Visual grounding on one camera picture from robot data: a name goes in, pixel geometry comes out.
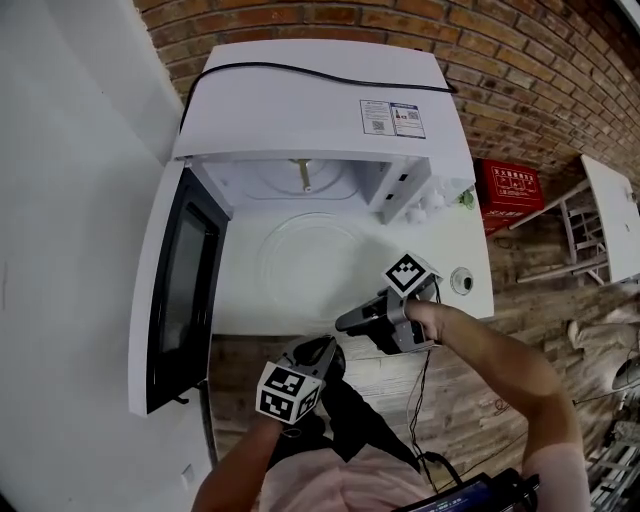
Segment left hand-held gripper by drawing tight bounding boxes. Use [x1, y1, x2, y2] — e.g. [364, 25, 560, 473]
[255, 335, 341, 427]

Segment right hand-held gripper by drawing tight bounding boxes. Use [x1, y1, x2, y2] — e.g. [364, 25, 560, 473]
[334, 252, 444, 355]

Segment round glass turntable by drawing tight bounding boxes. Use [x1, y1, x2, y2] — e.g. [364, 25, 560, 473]
[259, 212, 374, 322]

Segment person's left forearm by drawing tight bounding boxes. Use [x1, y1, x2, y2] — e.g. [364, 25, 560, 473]
[192, 417, 286, 512]

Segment person's right forearm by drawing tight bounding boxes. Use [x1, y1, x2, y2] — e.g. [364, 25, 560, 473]
[405, 299, 584, 481]

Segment person's black shoe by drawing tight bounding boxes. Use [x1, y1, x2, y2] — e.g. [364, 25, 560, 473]
[324, 344, 347, 382]

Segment person's black trousers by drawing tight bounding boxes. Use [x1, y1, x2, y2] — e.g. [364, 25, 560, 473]
[272, 374, 421, 471]

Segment person's pink shirt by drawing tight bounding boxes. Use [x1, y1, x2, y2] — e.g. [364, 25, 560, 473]
[259, 439, 592, 512]

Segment microwave door with dark window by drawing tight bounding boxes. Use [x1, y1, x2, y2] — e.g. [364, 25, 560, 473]
[127, 159, 232, 417]

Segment dark screen device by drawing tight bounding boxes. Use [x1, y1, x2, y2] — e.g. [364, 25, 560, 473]
[392, 469, 541, 512]

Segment red fire equipment box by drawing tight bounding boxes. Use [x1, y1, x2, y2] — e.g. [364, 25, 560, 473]
[472, 158, 546, 239]

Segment white warning label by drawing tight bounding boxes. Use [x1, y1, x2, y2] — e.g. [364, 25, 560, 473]
[358, 98, 394, 136]

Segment blue bordered label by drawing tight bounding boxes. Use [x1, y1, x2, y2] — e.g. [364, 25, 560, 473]
[389, 102, 427, 140]

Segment white wooden chair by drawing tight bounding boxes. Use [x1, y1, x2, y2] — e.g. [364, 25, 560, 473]
[558, 197, 609, 281]

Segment white microwave oven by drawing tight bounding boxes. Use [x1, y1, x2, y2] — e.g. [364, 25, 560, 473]
[172, 42, 476, 226]

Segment white folding table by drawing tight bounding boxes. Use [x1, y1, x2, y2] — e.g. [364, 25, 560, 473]
[509, 153, 640, 286]

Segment round cable grommet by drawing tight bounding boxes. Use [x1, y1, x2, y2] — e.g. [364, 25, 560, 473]
[449, 266, 475, 296]

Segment beige roller ring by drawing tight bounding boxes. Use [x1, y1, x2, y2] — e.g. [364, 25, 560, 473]
[272, 158, 346, 196]

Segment black power cable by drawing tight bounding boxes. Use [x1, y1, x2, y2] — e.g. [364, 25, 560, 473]
[178, 60, 459, 136]

